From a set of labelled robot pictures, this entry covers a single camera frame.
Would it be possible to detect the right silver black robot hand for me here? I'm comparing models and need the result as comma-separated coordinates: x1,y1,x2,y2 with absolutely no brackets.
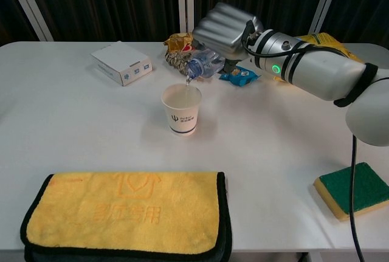
191,2,264,75

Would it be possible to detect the clear plastic water bottle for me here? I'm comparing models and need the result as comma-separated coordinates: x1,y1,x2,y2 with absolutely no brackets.
185,48,227,81

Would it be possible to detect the white paper cup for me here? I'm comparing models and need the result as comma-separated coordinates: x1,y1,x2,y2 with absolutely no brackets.
160,83,203,137

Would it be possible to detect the golden biscuit packet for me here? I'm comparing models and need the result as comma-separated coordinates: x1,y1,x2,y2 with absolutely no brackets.
164,32,195,55

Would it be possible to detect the small blue snack packet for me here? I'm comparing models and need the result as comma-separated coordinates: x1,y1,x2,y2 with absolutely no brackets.
218,64,262,87

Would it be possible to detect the white cardboard box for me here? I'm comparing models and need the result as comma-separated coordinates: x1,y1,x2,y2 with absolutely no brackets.
90,40,153,87

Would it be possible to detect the yellow snack bag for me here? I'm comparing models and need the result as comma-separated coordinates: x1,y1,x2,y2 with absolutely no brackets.
275,32,364,85

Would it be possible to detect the yellow cloth with black edge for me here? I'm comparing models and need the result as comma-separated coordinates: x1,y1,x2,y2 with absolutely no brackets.
19,171,233,262

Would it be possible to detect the large green yellow sponge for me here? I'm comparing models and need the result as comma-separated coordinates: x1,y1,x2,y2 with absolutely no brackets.
312,161,389,222

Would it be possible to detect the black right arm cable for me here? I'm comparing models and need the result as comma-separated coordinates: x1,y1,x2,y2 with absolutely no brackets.
348,134,365,262

